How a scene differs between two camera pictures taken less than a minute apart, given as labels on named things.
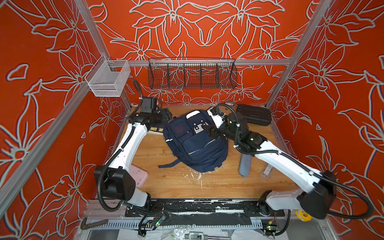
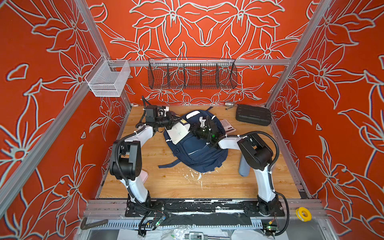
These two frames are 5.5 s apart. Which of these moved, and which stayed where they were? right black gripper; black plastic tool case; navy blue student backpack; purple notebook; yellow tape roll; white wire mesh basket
Moved: purple notebook; right black gripper
Stayed: yellow tape roll; navy blue student backpack; black plastic tool case; white wire mesh basket
